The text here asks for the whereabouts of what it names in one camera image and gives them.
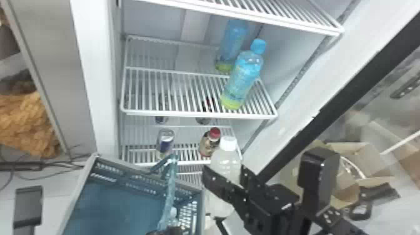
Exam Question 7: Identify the cardboard box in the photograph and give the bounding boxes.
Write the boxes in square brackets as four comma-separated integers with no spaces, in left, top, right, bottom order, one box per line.
[322,140,396,211]

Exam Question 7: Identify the blue basket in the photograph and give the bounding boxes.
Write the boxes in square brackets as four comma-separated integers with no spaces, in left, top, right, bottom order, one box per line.
[57,152,206,235]

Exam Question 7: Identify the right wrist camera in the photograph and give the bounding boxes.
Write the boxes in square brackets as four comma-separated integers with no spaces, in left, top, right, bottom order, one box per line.
[296,146,341,218]

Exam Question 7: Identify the white bottle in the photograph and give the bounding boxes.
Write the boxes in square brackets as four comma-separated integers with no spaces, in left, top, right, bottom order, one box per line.
[204,135,243,219]

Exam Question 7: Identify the blue can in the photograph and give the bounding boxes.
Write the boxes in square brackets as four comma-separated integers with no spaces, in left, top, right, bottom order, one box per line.
[155,128,176,161]

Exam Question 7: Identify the white fridge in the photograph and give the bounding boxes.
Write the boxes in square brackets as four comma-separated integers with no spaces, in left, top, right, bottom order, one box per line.
[7,0,362,189]

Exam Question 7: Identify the fridge door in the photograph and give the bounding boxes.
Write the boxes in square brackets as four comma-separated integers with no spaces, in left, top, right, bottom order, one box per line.
[242,0,420,235]

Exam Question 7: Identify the black cable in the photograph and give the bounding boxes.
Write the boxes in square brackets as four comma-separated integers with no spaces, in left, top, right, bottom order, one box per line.
[0,158,86,176]

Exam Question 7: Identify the black box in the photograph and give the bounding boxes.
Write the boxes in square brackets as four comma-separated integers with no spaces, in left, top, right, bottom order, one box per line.
[12,184,44,235]

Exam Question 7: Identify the brown bottle with red cap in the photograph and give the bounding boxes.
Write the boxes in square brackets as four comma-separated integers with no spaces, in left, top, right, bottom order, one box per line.
[197,126,223,159]

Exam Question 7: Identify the blue bottle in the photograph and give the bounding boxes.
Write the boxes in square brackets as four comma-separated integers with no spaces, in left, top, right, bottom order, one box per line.
[214,18,250,75]
[220,38,268,111]

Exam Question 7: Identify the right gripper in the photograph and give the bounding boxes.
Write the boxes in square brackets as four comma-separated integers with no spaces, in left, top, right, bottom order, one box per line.
[201,164,300,235]

